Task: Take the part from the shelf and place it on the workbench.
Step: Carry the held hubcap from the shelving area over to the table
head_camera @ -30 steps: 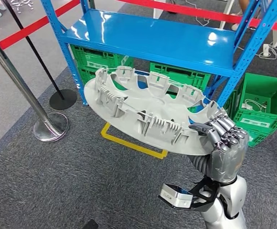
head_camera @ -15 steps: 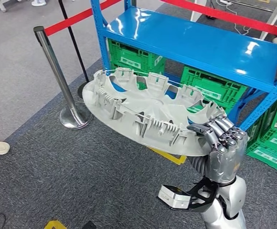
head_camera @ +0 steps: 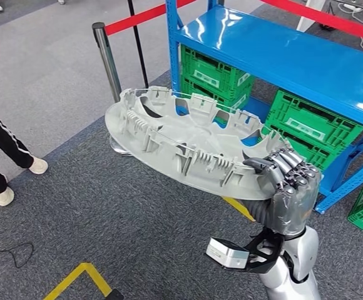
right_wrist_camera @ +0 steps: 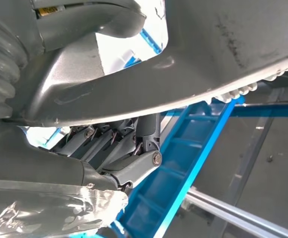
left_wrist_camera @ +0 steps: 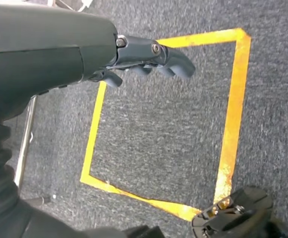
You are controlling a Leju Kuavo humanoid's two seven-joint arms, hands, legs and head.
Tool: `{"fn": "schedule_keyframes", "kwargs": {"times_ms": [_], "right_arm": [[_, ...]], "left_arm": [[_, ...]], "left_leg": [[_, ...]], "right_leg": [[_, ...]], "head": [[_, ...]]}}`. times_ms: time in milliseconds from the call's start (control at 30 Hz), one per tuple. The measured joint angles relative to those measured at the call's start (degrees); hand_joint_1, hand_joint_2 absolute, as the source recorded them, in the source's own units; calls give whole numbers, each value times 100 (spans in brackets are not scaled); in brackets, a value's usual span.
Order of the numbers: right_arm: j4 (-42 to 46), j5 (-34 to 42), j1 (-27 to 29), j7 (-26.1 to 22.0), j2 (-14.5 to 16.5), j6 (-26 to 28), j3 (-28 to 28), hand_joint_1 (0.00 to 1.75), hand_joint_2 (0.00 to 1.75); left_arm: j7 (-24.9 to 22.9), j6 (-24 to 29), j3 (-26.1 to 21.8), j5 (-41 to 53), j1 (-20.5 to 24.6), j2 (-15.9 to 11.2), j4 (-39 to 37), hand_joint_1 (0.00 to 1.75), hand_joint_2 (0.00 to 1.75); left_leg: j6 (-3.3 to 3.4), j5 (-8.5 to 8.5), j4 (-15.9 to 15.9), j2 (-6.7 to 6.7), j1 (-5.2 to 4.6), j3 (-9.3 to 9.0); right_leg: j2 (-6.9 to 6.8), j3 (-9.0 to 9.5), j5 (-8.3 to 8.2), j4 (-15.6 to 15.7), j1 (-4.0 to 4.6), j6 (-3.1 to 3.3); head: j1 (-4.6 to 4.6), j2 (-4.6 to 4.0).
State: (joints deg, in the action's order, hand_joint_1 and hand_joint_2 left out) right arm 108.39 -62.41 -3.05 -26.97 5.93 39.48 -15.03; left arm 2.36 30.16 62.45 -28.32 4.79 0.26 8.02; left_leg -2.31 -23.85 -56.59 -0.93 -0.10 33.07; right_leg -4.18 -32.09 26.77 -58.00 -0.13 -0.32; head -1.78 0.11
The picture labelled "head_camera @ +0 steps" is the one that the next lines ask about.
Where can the chrome stanchion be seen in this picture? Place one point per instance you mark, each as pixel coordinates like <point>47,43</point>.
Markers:
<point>106,62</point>

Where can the blue metal shelf rack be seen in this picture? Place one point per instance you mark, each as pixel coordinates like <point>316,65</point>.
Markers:
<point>278,54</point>

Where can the white desk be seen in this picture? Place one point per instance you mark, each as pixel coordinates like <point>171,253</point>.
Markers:
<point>308,14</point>

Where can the black pole stanchion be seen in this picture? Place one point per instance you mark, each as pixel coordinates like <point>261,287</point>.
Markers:
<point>138,45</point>

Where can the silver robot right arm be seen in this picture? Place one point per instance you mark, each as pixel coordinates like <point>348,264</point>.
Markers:
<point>300,256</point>

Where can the black camera mounting bracket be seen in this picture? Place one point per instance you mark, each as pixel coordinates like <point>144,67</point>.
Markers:
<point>262,248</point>

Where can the black router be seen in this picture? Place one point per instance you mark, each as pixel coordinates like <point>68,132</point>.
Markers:
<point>326,27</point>

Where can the grey plastic wheel cover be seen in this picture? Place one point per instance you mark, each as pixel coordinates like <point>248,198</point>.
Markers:
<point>169,136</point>

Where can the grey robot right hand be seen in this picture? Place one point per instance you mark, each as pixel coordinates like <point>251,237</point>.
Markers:
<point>297,203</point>

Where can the yellow floor tape square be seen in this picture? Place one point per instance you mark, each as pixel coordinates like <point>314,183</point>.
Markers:
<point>84,268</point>

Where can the white power strip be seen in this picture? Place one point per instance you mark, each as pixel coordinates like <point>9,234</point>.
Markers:
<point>351,7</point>

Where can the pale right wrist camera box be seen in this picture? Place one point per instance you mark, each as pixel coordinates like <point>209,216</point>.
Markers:
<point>227,253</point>

